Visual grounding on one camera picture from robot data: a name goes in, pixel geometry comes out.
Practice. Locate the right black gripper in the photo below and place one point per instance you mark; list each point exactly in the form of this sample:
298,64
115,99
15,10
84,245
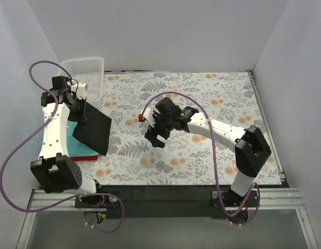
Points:
157,130

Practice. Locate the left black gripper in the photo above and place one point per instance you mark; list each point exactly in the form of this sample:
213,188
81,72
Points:
79,110

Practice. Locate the black t shirt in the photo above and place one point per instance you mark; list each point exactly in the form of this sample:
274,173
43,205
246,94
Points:
94,131

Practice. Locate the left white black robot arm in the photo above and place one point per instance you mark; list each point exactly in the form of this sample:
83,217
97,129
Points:
54,170

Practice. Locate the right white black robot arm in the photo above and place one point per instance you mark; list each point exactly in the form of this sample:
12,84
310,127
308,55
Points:
248,144

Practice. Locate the floral table mat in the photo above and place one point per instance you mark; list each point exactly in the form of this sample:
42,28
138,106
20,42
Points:
186,158

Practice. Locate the white plastic basket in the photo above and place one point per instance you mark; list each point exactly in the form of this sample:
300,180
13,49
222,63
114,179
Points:
89,70

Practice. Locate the folded teal t shirt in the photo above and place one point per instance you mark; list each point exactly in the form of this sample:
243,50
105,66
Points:
74,147

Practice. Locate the folded red t shirt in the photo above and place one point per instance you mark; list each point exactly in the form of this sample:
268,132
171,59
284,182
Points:
85,158

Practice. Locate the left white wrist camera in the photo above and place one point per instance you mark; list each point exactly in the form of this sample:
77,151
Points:
80,90

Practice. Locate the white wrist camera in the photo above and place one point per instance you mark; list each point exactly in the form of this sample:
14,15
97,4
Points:
80,90
147,115

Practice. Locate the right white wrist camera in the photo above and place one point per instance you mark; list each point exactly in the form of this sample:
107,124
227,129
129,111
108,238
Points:
147,115

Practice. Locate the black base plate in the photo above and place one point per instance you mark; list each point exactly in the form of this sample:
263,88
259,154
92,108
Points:
153,201

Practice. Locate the aluminium front rail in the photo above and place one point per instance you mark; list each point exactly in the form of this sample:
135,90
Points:
270,199

